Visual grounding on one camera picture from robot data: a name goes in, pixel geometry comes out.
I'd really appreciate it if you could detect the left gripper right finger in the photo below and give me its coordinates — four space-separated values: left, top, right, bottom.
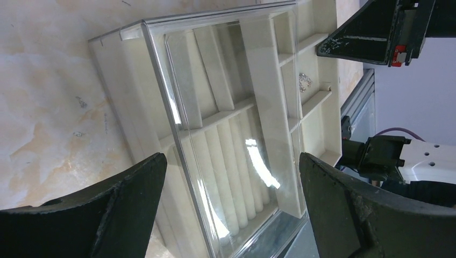
299 153 455 257

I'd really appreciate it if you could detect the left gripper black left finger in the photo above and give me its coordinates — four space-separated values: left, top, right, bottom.
1 153 167 257

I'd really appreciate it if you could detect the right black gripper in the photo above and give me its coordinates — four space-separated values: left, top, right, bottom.
316 0 455 67

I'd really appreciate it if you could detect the beige compartment tray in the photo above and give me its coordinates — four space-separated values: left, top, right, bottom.
239 1 341 218

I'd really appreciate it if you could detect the small silver earring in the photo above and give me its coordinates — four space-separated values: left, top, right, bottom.
298 73 313 93

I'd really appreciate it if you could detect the beige slotted ring tray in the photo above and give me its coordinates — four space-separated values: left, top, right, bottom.
164 22 277 255

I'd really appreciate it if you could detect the clear plastic box cover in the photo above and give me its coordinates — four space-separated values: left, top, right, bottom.
89 4 306 257

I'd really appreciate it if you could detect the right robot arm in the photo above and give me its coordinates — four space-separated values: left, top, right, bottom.
317 1 455 208

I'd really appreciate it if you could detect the aluminium frame rail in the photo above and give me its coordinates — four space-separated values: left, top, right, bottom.
341 69 376 142

